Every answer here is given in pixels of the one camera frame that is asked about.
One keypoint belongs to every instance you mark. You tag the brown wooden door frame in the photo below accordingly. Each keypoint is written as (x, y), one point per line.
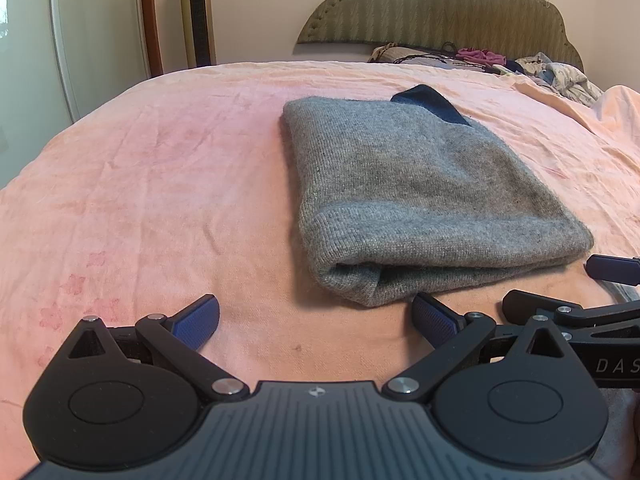
(151, 17)

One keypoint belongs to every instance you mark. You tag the grey sweater with navy sleeves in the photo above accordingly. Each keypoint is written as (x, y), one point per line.
(410, 195)

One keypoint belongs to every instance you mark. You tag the purple cloth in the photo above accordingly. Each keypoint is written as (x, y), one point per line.
(477, 55)

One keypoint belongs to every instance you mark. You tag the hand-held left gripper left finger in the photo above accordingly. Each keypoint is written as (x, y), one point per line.
(197, 319)

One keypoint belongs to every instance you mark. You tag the gold tower fan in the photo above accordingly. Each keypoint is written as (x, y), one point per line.
(197, 12)

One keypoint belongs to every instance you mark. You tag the white floral clothes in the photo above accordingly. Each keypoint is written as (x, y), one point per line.
(565, 77)

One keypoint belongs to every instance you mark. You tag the olive padded headboard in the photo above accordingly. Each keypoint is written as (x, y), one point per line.
(440, 5)

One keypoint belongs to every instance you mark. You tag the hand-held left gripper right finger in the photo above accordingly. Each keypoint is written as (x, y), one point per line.
(434, 319)

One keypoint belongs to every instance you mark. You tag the pink blanket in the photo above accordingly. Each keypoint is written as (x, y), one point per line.
(150, 185)

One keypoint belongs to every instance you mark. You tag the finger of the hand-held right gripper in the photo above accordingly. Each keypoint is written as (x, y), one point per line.
(595, 317)
(612, 267)

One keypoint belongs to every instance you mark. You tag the white wardrobe door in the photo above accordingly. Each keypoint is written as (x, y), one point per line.
(50, 45)

